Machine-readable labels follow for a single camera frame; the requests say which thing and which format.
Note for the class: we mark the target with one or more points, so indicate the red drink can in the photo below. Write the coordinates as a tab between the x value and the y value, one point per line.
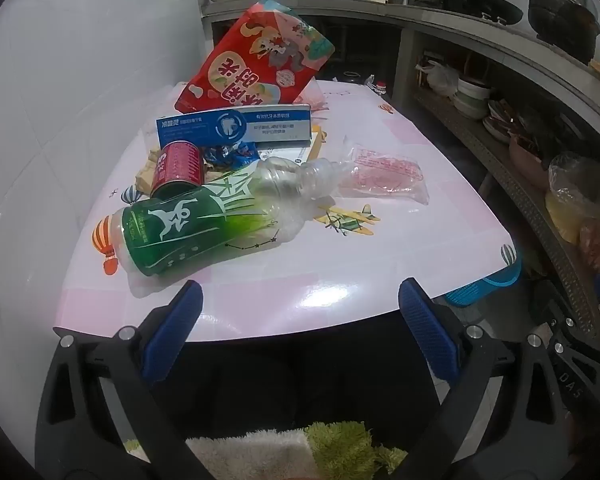
180	165

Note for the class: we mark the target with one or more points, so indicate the grey concrete counter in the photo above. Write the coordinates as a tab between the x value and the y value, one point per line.
505	42

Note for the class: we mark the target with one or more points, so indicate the white plastic bag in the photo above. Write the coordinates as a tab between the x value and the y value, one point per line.
442	80

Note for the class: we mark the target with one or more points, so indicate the red snack bag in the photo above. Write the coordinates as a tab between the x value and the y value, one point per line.
240	60

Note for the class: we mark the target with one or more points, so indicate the white box with yellow edge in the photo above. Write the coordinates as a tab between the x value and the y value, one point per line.
290	152

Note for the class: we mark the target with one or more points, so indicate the pink printed plastic bag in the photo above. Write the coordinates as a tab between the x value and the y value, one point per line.
385	170

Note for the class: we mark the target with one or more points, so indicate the brown cardboard piece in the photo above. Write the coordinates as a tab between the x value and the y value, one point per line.
147	175

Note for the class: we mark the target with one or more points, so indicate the blue candy wrapper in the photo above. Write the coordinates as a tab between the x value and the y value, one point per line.
230	154

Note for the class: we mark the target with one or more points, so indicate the clear bag of yellow food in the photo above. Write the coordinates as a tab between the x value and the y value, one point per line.
572	210

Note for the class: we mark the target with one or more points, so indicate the stack of plates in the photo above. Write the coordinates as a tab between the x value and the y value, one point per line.
500	122

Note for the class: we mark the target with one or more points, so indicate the brown clay pot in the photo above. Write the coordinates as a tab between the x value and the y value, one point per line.
527	160

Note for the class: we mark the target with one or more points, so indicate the blue white toothpaste box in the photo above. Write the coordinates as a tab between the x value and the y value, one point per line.
230	127

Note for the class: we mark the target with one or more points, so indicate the fluffy white green garment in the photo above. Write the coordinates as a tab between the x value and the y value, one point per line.
300	447

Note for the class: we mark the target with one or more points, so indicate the black pot with metal lid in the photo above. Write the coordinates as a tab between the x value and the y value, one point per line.
560	25

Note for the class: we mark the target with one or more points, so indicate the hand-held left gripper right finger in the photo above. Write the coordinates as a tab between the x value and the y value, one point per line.
427	330

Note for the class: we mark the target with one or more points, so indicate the dark jar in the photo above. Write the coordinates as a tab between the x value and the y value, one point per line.
352	77

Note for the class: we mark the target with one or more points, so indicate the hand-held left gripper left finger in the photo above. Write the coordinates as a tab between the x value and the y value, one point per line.
172	327

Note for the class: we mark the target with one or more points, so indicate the grey lower shelf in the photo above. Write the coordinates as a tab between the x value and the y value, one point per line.
530	201

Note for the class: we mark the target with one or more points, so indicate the oil bottle with red cap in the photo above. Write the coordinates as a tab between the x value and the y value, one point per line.
380	86

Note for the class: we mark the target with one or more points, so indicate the clear crushed plastic bottle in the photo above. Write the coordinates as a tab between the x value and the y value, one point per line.
290	177

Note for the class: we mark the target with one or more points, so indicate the green label plastic bottle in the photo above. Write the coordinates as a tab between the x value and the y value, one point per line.
180	225

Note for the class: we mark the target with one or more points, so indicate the stack of white bowls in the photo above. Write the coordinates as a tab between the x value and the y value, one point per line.
472	97

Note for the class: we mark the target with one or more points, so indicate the blue plastic basket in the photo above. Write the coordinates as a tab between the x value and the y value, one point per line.
480	290

